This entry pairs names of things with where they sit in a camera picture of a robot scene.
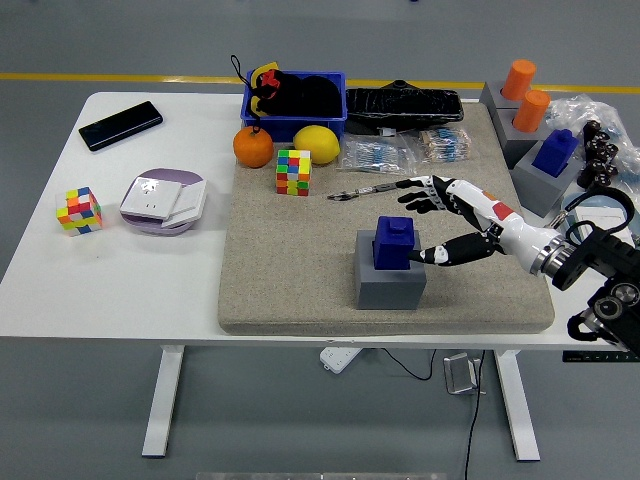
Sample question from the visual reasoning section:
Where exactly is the black table control panel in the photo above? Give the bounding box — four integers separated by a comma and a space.
561, 350, 634, 363

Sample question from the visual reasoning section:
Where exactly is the silver black pen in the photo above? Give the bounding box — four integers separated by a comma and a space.
327, 182, 409, 202

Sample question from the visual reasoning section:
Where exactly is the white socket panel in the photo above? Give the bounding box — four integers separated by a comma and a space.
119, 175, 184, 221

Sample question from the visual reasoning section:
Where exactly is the black cloth pouch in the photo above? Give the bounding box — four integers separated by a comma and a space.
264, 72, 344, 119

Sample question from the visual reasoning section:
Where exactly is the silver metal bracket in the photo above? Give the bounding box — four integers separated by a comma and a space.
443, 352, 487, 397

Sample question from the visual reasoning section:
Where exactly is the twisted colourful puzzle cube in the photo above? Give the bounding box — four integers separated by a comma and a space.
55, 186, 104, 238

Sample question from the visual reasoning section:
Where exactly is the grey-brown mat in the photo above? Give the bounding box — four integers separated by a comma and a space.
217, 102, 556, 336

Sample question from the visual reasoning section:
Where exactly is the white power strip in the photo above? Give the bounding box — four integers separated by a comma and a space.
319, 346, 362, 375

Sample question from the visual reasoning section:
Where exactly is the crumpled clear plastic bag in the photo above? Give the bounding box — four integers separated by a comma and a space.
544, 93, 640, 201

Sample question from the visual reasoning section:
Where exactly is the black smartphone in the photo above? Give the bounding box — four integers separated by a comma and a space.
78, 100, 164, 153

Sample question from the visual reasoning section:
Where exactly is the white table leg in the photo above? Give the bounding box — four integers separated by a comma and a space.
141, 344, 185, 459
492, 348, 542, 462

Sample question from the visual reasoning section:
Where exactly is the black power cable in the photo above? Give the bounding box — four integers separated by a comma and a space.
382, 348, 489, 480

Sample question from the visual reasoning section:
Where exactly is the yellow black gadget with strap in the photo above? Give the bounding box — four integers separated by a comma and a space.
229, 53, 284, 121

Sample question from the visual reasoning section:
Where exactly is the light blue plate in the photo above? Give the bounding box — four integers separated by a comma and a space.
560, 192, 640, 246

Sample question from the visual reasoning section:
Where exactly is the orange cylinder seal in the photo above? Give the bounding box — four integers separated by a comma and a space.
513, 89, 552, 134
501, 59, 538, 101

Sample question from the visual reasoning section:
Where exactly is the clear bag of blue resistors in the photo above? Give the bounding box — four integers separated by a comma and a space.
337, 133, 419, 177

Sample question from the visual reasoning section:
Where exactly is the grey seal holder block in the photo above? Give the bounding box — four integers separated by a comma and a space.
353, 230, 428, 311
479, 79, 524, 119
492, 107, 556, 170
510, 142, 584, 219

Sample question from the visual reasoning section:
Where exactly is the dark brown knobs pile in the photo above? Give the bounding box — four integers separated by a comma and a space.
577, 119, 621, 192

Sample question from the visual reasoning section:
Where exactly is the orange fruit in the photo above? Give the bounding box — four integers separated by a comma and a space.
232, 125, 276, 169

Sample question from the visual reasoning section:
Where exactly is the yellow lemon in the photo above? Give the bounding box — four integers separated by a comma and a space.
292, 124, 342, 166

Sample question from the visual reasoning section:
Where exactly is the black plastic-wrapped device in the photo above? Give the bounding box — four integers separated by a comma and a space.
344, 78, 465, 135

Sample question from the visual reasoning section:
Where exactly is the blue plastic bin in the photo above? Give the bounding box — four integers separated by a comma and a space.
240, 70, 348, 144

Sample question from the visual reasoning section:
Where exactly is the clear bag of mixed resistors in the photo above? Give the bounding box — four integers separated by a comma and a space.
407, 125, 482, 165

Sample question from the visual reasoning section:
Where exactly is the purple plate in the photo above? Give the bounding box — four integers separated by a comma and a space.
119, 167, 208, 237

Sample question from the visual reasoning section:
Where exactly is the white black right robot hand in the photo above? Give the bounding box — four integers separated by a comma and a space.
397, 174, 555, 275

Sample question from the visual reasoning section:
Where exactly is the white switch panel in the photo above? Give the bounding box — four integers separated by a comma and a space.
160, 179, 209, 230
574, 207, 634, 236

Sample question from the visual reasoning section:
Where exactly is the blue square seal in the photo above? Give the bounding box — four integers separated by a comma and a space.
372, 215, 420, 273
531, 128, 580, 179

